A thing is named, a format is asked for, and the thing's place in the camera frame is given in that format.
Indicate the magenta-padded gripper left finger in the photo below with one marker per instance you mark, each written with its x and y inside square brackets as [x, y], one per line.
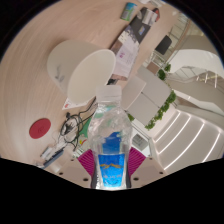
[78, 171]

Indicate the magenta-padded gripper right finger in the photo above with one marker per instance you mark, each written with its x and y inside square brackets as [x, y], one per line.
[146, 170]

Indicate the white mug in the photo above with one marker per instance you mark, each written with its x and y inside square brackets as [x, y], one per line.
[83, 70]

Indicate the ceiling light strips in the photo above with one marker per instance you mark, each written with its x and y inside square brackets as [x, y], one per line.
[186, 140]

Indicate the small teal box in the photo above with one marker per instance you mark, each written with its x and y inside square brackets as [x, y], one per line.
[128, 11]

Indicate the flat round red coaster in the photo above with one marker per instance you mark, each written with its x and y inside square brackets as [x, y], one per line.
[40, 128]

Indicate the black notebook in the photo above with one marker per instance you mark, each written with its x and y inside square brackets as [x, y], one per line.
[140, 23]

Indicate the open white booklet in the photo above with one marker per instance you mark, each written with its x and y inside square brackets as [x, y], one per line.
[128, 50]

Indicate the planter with green plants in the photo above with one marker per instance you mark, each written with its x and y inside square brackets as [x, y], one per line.
[163, 71]

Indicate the clear blue-labelled water bottle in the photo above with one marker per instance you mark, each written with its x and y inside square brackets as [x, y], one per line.
[110, 133]

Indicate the colourful sticker sheet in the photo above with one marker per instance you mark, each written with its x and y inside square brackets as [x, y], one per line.
[71, 104]

